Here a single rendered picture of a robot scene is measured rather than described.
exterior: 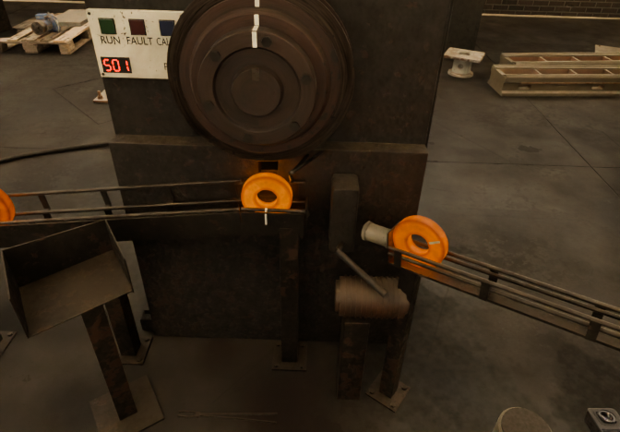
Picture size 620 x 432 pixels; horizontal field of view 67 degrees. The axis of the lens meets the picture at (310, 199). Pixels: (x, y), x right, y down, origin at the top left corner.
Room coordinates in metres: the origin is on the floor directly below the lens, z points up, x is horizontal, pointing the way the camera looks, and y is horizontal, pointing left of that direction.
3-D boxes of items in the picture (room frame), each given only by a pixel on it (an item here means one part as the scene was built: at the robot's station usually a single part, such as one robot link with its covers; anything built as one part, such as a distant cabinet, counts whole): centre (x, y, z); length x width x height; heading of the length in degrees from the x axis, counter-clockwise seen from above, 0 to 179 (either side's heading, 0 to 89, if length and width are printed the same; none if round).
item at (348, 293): (1.03, -0.20, 0.27); 0.22 x 0.13 x 0.53; 89
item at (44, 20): (5.10, 2.82, 0.25); 0.40 x 0.24 x 0.22; 179
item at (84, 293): (0.90, 0.63, 0.36); 0.26 x 0.20 x 0.72; 124
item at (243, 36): (1.07, 0.13, 1.11); 0.28 x 0.06 x 0.28; 89
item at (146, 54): (1.28, 0.47, 1.15); 0.26 x 0.02 x 0.18; 89
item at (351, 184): (1.18, -0.10, 0.68); 0.11 x 0.08 x 0.24; 179
